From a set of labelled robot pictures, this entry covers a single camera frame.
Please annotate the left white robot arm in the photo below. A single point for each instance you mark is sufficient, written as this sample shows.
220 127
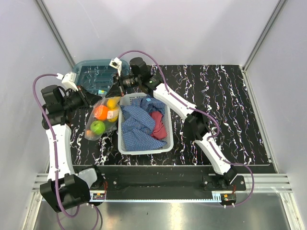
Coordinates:
65 188

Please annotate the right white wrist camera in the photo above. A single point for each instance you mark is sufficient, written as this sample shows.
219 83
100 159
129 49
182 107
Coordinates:
116 63

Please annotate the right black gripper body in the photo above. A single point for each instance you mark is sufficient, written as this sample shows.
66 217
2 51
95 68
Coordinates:
131 81

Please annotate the white plastic basket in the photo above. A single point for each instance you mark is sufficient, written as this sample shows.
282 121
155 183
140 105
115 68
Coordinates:
126 100

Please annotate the red cloth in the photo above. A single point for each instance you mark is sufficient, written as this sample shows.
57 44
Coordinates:
159 131

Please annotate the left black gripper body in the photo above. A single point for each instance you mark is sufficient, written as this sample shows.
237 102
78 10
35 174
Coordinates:
77 99

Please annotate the blue transparent plastic tub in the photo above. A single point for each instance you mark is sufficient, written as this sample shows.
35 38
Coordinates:
95 75

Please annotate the clear zip top bag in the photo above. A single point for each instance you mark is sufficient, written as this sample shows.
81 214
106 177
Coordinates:
110 126

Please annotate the blue checkered shirt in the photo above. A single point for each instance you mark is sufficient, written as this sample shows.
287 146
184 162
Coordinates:
138 124

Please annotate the fake yellow banana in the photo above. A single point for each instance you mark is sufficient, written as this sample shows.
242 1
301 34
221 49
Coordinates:
112 115

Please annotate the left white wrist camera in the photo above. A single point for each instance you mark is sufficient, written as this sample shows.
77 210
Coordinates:
68 80

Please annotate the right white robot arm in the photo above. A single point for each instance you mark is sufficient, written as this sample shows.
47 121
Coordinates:
194 118

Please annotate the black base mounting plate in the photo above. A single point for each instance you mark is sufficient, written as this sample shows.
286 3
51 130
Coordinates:
168 193

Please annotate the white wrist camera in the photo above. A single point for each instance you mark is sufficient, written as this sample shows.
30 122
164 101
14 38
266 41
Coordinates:
116 63
68 80

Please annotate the fake yellow lemon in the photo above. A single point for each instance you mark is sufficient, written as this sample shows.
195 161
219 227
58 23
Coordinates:
112 102

